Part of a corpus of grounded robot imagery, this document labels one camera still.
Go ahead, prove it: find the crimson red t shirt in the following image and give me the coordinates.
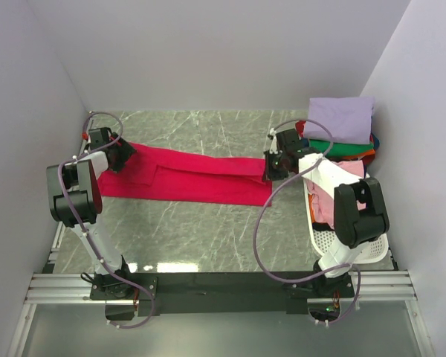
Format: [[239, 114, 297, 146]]
[[98, 144, 272, 206]]

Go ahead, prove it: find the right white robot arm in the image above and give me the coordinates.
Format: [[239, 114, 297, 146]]
[[253, 128, 390, 297]]

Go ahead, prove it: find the orange garment in basket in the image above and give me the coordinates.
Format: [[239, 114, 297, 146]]
[[308, 194, 319, 223]]

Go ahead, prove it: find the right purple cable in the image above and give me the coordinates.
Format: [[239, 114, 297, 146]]
[[252, 118, 362, 327]]

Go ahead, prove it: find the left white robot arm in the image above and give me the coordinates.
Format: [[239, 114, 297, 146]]
[[46, 127, 136, 299]]

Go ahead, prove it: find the aluminium extrusion rail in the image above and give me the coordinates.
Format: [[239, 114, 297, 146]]
[[25, 271, 418, 305]]

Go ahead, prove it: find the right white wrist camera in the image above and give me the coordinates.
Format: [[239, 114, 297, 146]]
[[268, 128, 279, 155]]

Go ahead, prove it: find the pink t shirt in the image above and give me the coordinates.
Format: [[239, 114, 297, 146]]
[[306, 161, 365, 229]]

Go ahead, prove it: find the folded green t shirt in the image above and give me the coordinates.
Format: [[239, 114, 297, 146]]
[[307, 138, 375, 157]]

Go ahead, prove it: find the folded dark red t shirt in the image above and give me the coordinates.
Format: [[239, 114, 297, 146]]
[[295, 120, 380, 165]]

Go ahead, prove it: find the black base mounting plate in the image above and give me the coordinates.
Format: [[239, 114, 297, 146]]
[[90, 271, 355, 320]]

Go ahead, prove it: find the folded lavender t shirt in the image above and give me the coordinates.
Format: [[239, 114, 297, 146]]
[[303, 97, 375, 145]]

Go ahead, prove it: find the white perforated laundry basket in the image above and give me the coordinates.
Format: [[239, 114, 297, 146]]
[[310, 176, 390, 268]]

